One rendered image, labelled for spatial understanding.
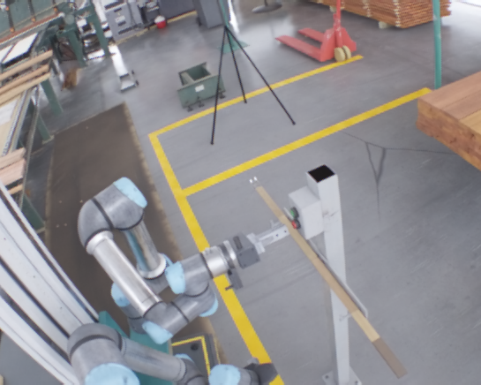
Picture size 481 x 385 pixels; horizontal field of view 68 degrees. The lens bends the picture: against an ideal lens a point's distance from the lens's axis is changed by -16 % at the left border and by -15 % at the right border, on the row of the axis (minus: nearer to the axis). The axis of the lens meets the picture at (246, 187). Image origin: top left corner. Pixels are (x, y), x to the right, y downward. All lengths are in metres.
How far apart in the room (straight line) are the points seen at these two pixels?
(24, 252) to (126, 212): 0.35
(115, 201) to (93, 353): 0.53
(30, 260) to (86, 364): 0.50
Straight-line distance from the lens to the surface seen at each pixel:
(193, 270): 1.02
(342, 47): 5.02
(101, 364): 0.85
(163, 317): 1.08
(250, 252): 1.00
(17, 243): 1.23
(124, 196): 1.23
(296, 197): 1.05
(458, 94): 2.81
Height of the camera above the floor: 1.94
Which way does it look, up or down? 37 degrees down
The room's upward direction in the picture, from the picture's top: 16 degrees counter-clockwise
